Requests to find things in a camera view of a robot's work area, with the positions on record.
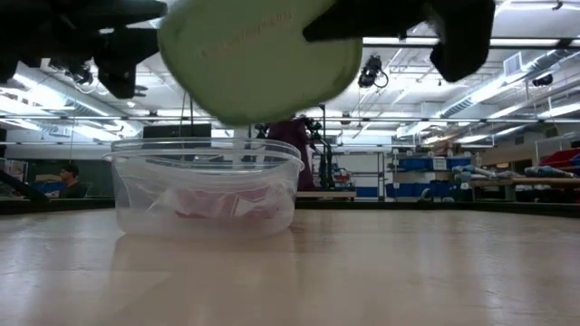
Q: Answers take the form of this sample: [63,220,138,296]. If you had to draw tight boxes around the standing person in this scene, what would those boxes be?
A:
[266,115,317,192]

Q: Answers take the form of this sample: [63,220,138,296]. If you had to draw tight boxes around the grey wrapped bundle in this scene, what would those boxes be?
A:
[451,165,522,181]
[524,165,577,179]

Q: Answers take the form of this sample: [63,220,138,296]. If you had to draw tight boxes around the wooden workbench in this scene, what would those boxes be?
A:
[470,177,580,203]

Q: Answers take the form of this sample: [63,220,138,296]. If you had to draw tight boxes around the seated person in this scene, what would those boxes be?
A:
[57,163,91,199]

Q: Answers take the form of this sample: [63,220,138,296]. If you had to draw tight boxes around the black hanging camera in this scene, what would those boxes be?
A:
[65,61,95,87]
[357,53,390,90]

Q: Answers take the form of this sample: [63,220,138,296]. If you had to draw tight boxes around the white air vent grille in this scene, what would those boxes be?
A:
[503,52,525,78]

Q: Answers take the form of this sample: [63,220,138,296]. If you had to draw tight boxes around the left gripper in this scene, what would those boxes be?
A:
[0,0,169,101]

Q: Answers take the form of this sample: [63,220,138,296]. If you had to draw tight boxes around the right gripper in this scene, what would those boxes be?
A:
[302,0,498,84]

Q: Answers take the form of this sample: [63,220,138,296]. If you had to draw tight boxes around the red storage bin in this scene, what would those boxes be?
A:
[538,148,580,169]

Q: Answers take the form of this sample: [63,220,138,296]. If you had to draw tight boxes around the mint green container lid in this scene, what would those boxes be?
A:
[157,0,364,128]

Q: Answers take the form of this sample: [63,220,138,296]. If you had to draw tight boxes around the long light bar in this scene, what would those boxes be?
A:
[362,34,580,50]

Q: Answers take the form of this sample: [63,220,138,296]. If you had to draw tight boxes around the clear plastic zipper bag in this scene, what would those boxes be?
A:
[118,169,294,228]

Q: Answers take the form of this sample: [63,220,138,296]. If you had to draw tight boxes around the clear plastic food container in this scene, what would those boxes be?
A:
[102,137,305,239]

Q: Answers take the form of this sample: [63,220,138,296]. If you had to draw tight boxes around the blue storage bin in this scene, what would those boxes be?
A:
[398,156,473,172]
[391,180,472,199]

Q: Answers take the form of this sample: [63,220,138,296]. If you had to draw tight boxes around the red elastic bandage roll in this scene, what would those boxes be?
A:
[174,185,281,221]

